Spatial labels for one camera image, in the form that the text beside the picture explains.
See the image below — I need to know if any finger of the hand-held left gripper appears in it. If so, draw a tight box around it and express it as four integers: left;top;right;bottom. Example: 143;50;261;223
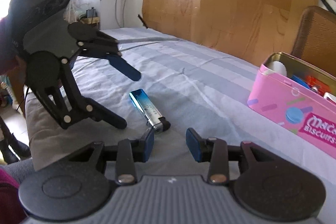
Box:
69;40;142;82
26;57;128;130

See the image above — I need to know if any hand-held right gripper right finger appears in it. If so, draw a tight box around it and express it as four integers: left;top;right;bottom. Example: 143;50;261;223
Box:
186;128;271;185

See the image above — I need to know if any red cardboard box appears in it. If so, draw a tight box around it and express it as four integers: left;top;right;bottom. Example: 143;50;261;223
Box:
307;76;330;94

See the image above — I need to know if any pink biscuit tin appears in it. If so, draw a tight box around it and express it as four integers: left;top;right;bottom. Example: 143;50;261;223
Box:
247;52;336;159

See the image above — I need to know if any yellow bottle with white lid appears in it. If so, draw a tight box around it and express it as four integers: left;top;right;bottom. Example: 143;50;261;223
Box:
266;60;288;76

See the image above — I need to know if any light blue striped bedsheet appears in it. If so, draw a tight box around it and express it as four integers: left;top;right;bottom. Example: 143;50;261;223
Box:
25;27;336;182

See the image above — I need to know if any brown wicker chair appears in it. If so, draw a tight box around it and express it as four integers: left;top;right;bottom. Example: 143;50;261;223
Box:
291;6;336;63

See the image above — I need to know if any black boot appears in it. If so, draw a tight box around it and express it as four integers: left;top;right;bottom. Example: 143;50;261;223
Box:
5;132;30;157
0;144;19;165

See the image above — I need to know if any person's maroon clothing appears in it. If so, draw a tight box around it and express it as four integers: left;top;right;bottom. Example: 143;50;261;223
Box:
0;166;27;224

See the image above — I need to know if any brown wooden board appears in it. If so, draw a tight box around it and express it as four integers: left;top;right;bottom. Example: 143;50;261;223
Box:
142;0;322;67

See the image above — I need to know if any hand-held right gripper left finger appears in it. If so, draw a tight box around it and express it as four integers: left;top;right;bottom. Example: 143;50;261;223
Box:
68;127;155;185

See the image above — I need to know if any person's grey trouser leg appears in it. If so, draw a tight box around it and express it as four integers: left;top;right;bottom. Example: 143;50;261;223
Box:
0;158;36;184

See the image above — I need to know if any clear plastic bag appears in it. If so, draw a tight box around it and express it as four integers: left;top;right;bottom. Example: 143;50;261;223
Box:
67;0;90;22

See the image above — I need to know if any small white box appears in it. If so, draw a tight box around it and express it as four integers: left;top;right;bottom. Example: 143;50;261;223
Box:
323;92;336;104

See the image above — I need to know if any black strap on board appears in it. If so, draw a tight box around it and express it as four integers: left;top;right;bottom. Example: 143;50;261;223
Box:
138;14;149;29

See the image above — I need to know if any blue chrome lighter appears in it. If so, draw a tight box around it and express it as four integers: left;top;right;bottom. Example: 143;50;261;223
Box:
129;89;171;134

